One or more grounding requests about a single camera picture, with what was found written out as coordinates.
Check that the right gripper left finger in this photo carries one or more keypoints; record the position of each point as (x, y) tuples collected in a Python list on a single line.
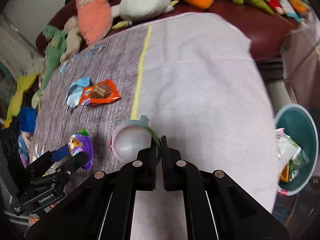
[(140, 174)]

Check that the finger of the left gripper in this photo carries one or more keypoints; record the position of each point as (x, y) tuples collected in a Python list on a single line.
[(61, 174), (55, 156)]

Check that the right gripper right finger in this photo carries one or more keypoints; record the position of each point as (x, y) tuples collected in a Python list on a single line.
[(178, 174)]

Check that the green white jelly cup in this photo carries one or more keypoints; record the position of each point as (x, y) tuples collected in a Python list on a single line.
[(130, 137)]

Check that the light blue wrapper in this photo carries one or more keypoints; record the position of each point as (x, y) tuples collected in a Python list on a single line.
[(75, 91)]

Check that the orange chocolate wafer wrapper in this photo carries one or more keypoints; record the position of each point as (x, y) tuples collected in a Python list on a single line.
[(102, 93)]

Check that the orange meat floss bread wrapper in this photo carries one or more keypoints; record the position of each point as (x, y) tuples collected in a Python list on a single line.
[(284, 176)]

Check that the clear green printed plastic bag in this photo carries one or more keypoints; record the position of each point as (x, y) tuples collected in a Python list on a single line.
[(298, 161)]

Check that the blue trash bin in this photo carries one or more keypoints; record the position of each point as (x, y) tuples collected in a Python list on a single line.
[(298, 132)]

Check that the blue scrub sponge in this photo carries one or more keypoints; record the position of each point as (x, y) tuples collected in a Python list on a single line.
[(27, 119)]

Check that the yellow plush toy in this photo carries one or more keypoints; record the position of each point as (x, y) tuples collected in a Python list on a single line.
[(24, 83)]

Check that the grey purple tablecloth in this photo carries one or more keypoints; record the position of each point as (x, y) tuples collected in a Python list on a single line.
[(192, 75)]

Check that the light green crocodile plush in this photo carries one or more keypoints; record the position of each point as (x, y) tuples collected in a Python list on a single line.
[(56, 47)]

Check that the beige bear plush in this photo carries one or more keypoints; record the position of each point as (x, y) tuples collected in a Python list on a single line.
[(73, 39)]

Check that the pink carrot plush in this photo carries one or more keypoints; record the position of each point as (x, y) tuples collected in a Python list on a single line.
[(94, 19)]

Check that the white goose plush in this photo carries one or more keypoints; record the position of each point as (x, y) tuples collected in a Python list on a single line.
[(132, 11)]

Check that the dark red leather sofa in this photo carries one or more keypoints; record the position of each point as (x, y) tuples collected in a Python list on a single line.
[(265, 31)]

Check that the plaid checked bedsheet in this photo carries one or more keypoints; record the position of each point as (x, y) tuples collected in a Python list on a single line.
[(300, 57)]

